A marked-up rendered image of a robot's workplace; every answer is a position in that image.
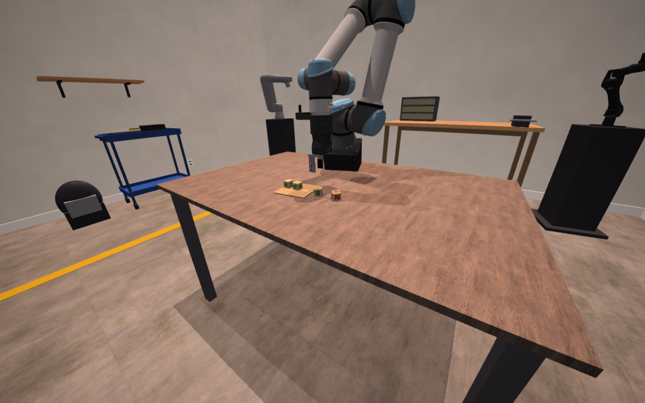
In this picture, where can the orange flat mat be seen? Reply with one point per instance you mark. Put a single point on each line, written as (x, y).
(303, 193)

